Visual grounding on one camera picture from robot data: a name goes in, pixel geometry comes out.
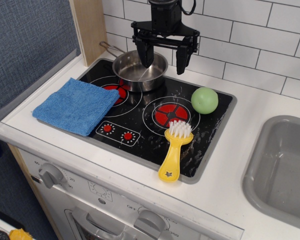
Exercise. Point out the white toy oven front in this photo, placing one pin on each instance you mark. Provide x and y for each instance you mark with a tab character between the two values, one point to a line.
84	210

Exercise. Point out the green ball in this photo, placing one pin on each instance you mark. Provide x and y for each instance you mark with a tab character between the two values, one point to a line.
204	100

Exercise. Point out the grey right oven knob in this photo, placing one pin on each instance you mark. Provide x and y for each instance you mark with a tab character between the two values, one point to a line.
150	224

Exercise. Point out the wooden side post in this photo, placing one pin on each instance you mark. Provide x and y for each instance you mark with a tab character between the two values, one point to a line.
89	21

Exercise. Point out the small stainless steel pot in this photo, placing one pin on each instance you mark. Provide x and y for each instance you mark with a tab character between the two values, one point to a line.
128	67

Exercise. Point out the grey sink basin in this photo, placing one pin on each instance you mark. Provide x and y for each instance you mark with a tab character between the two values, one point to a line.
271	182

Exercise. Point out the yellow dish brush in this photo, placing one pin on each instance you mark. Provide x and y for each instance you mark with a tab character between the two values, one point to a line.
178	134

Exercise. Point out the yellow object bottom left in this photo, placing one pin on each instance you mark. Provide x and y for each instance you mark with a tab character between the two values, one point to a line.
19	234

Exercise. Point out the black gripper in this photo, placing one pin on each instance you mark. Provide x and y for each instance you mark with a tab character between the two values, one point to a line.
166	30

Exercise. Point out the grey oven knob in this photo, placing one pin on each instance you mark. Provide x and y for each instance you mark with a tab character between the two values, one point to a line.
50	175
150	224

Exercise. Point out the black toy stovetop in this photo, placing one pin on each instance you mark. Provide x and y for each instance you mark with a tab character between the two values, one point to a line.
135	126

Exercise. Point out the grey left oven knob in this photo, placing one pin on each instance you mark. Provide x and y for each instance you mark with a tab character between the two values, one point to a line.
50	175

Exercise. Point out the folded blue towel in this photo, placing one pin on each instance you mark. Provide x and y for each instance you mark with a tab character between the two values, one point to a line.
77	107

